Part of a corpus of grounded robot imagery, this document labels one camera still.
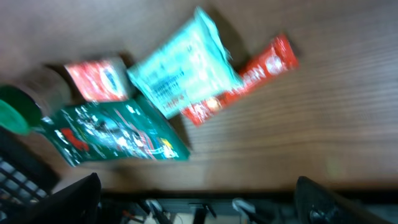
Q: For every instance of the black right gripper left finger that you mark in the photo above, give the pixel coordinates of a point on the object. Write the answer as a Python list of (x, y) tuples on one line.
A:
[(75, 204)]

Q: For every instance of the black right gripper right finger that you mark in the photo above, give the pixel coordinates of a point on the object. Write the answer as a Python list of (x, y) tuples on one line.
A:
[(316, 204)]

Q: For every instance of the green snack bag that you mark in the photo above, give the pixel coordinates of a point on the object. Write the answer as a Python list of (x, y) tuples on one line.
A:
[(110, 131)]

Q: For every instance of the green lid peanut butter jar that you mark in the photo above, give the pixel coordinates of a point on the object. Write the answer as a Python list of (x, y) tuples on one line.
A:
[(35, 94)]

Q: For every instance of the orange tissue pack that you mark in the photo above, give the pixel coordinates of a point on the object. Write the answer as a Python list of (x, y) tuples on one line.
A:
[(102, 80)]

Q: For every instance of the red candy bar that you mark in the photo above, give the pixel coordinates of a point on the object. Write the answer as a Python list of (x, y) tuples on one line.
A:
[(277, 58)]

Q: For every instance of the teal wet wipes pack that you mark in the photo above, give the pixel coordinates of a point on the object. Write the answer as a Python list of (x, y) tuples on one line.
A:
[(191, 66)]

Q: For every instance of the grey plastic shopping basket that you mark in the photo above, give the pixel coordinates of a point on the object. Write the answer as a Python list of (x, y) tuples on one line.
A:
[(25, 179)]

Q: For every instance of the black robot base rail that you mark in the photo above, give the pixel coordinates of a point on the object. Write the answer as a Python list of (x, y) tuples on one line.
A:
[(235, 207)]

